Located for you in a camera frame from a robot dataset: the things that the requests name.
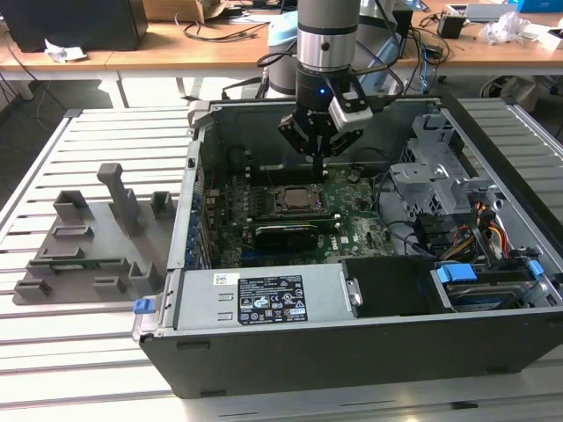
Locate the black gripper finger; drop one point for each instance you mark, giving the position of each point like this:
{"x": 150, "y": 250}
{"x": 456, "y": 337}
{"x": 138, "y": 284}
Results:
{"x": 347, "y": 140}
{"x": 292, "y": 132}

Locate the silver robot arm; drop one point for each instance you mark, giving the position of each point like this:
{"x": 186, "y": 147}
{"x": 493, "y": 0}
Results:
{"x": 325, "y": 26}

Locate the CPU socket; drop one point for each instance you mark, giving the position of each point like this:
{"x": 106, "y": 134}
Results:
{"x": 303, "y": 213}

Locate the black RAM slot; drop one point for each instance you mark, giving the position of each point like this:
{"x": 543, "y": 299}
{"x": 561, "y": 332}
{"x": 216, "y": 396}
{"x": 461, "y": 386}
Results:
{"x": 290, "y": 171}
{"x": 290, "y": 179}
{"x": 290, "y": 216}
{"x": 290, "y": 167}
{"x": 290, "y": 220}
{"x": 327, "y": 229}
{"x": 290, "y": 175}
{"x": 327, "y": 224}

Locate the round coin battery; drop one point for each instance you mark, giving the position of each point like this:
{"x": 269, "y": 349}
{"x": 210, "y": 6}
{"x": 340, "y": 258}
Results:
{"x": 352, "y": 177}

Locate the silver metal drive cage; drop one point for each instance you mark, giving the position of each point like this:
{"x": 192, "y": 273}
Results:
{"x": 422, "y": 176}

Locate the green motherboard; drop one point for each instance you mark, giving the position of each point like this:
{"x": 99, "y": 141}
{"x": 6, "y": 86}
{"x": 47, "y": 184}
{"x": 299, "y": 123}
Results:
{"x": 365, "y": 233}

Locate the black graphics card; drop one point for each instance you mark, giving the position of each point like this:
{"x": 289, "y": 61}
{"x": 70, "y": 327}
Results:
{"x": 286, "y": 241}

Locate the blue expansion slot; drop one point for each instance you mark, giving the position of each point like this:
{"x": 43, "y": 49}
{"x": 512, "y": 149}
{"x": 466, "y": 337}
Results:
{"x": 255, "y": 256}

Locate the wooden desk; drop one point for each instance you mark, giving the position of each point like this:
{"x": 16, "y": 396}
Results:
{"x": 176, "y": 53}

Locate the small black box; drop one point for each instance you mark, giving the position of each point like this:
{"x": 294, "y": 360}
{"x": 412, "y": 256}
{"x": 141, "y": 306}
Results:
{"x": 451, "y": 26}

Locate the brown cardboard box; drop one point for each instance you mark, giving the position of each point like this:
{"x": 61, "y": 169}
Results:
{"x": 176, "y": 9}

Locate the hard disk in blue carrier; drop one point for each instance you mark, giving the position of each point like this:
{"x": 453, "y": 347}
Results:
{"x": 457, "y": 272}

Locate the grey power supply unit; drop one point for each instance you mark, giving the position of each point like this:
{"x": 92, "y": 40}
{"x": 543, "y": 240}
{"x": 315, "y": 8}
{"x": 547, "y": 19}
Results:
{"x": 202, "y": 303}

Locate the grey laptop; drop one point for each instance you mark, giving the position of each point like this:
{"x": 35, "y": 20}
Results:
{"x": 492, "y": 12}

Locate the clear plastic bag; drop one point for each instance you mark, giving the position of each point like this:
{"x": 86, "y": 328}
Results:
{"x": 506, "y": 28}

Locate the white box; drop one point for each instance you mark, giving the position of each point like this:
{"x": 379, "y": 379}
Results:
{"x": 547, "y": 39}

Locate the black grey PC case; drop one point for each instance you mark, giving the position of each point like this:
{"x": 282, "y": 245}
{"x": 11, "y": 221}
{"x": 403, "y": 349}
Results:
{"x": 352, "y": 365}

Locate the blue plastic latch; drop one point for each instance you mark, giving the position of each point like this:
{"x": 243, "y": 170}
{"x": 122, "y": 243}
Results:
{"x": 534, "y": 268}
{"x": 143, "y": 306}

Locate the grey parts rack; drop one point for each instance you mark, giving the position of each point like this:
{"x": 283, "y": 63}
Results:
{"x": 105, "y": 264}

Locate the blue box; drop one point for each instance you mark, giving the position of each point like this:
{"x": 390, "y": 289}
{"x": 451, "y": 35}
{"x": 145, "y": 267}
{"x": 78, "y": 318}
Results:
{"x": 541, "y": 4}

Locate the black computer tower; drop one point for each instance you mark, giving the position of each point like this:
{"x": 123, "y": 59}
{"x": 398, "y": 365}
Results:
{"x": 79, "y": 22}

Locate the green RAM stick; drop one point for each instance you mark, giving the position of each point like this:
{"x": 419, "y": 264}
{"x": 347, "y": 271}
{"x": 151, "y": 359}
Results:
{"x": 90, "y": 264}

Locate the white crumpled paper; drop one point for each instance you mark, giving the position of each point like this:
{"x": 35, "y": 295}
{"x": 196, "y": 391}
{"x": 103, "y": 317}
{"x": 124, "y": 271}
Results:
{"x": 63, "y": 50}

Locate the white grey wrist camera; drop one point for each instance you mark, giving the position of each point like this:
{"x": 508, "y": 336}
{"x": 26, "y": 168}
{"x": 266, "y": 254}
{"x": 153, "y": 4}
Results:
{"x": 352, "y": 118}

